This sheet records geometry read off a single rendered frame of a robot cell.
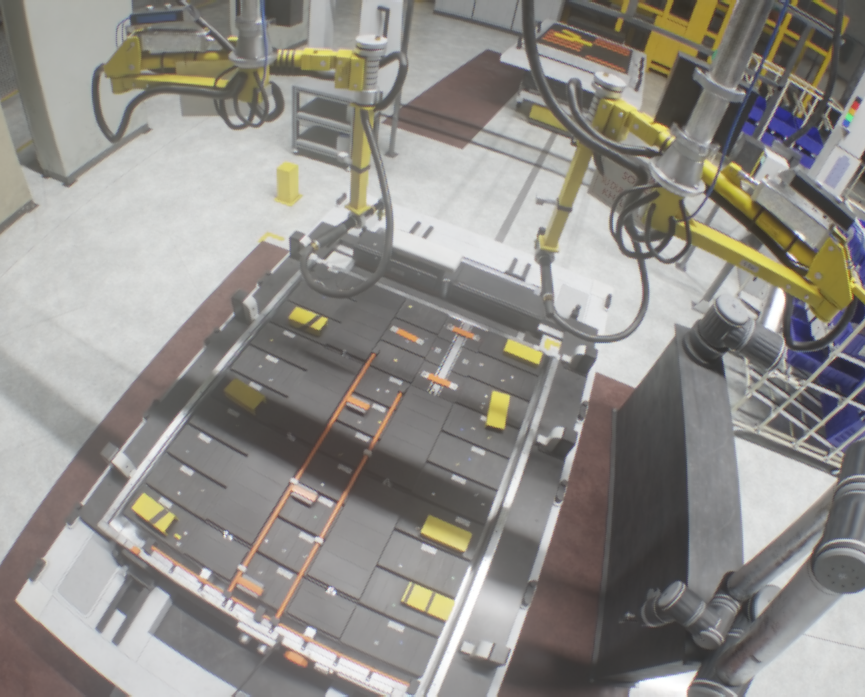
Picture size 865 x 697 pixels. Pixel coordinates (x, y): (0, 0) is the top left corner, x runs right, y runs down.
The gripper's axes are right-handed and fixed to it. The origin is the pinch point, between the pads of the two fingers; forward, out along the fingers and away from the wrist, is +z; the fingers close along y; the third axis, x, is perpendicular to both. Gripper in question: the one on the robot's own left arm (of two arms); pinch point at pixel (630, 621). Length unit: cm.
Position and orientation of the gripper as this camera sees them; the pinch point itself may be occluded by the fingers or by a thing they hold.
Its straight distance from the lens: 206.2
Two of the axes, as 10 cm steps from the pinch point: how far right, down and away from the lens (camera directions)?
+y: 9.6, 2.7, -0.3
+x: 2.3, -7.4, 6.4
